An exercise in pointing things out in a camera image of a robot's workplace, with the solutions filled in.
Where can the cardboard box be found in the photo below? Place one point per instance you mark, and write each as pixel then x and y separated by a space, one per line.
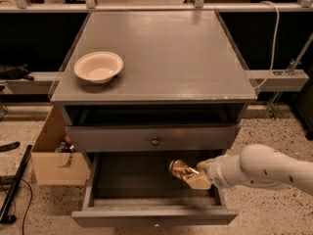
pixel 51 167

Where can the black pole on floor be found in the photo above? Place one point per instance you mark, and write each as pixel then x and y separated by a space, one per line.
pixel 14 183

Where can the white paper bowl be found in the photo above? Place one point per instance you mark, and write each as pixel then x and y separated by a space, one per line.
pixel 98 67

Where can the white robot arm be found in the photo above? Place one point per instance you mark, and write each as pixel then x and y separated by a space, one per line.
pixel 256 166

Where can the grey wooden drawer cabinet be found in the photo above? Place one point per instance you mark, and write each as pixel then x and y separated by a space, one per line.
pixel 179 68

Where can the open grey middle drawer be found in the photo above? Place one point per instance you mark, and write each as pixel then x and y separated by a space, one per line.
pixel 136 189

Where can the orange soda can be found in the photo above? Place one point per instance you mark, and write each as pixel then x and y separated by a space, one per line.
pixel 181 170

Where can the closed grey top drawer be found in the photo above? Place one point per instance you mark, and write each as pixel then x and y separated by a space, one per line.
pixel 96 139

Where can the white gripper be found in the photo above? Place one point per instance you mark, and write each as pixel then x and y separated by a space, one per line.
pixel 215 172

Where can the metal rail frame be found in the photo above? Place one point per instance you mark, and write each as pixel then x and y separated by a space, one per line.
pixel 55 6

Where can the black tool on floor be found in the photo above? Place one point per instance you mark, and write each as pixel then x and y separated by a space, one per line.
pixel 9 147

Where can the items inside cardboard box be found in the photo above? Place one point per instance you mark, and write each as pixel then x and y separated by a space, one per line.
pixel 65 146

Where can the black object on ledge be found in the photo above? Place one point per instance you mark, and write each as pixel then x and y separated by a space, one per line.
pixel 11 72

